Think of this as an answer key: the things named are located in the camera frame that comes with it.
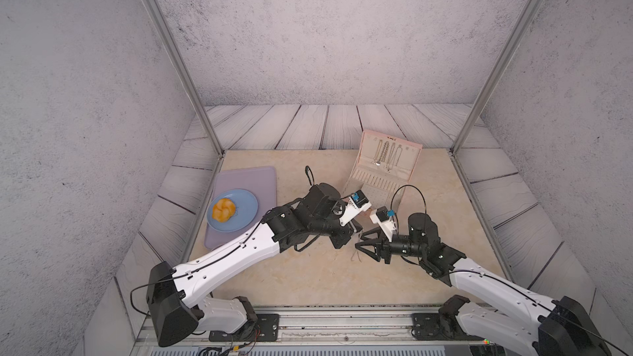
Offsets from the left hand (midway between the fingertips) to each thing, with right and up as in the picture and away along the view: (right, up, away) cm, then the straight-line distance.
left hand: (363, 229), depth 67 cm
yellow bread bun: (-49, 0, +29) cm, 57 cm away
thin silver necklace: (+18, +22, +29) cm, 40 cm away
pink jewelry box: (+13, +16, +34) cm, 40 cm away
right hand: (0, -6, +6) cm, 8 cm away
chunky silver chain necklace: (+13, +22, +31) cm, 41 cm away
